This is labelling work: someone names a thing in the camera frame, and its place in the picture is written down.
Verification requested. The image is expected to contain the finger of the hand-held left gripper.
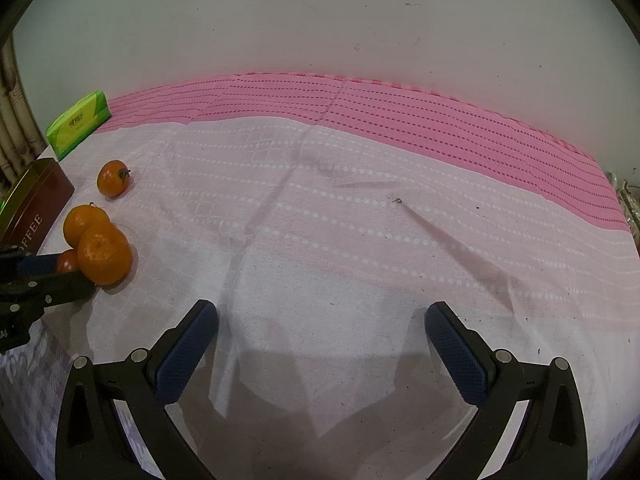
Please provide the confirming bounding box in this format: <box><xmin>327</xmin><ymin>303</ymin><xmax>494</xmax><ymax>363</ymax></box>
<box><xmin>0</xmin><ymin>271</ymin><xmax>96</xmax><ymax>312</ymax></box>
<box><xmin>0</xmin><ymin>245</ymin><xmax>64</xmax><ymax>281</ymax></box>

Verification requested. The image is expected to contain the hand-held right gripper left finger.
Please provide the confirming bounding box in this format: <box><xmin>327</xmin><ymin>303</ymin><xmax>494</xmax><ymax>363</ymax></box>
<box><xmin>55</xmin><ymin>299</ymin><xmax>219</xmax><ymax>480</ymax></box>

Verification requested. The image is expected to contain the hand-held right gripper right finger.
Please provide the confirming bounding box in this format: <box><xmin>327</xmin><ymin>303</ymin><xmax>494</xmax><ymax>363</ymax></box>
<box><xmin>425</xmin><ymin>301</ymin><xmax>588</xmax><ymax>480</ymax></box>

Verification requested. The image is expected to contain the brown tin box gold inside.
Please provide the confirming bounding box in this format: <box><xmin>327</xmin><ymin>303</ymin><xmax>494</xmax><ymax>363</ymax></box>
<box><xmin>0</xmin><ymin>157</ymin><xmax>76</xmax><ymax>256</ymax></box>

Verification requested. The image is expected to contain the purple checkered tablecloth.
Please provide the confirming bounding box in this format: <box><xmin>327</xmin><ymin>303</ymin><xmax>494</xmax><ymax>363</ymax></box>
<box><xmin>0</xmin><ymin>320</ymin><xmax>151</xmax><ymax>480</ymax></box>

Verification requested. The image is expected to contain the orange tangerine with stem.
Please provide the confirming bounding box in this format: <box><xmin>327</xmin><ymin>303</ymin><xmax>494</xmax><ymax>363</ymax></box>
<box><xmin>96</xmin><ymin>160</ymin><xmax>132</xmax><ymax>198</ymax></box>

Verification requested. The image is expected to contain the beige patterned curtain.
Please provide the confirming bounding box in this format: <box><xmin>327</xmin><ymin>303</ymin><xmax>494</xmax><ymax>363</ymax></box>
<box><xmin>0</xmin><ymin>45</ymin><xmax>48</xmax><ymax>191</ymax></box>

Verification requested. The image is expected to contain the green tissue box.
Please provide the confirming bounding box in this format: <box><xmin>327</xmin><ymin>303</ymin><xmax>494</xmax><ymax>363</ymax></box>
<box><xmin>46</xmin><ymin>90</ymin><xmax>111</xmax><ymax>162</ymax></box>

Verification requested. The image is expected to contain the pink white dotted cloth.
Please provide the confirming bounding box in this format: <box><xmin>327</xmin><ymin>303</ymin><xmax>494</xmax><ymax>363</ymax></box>
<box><xmin>37</xmin><ymin>72</ymin><xmax>640</xmax><ymax>480</ymax></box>

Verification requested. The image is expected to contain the clear glass object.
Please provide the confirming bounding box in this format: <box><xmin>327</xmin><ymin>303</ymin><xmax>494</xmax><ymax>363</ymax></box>
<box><xmin>607</xmin><ymin>170</ymin><xmax>640</xmax><ymax>241</ymax></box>

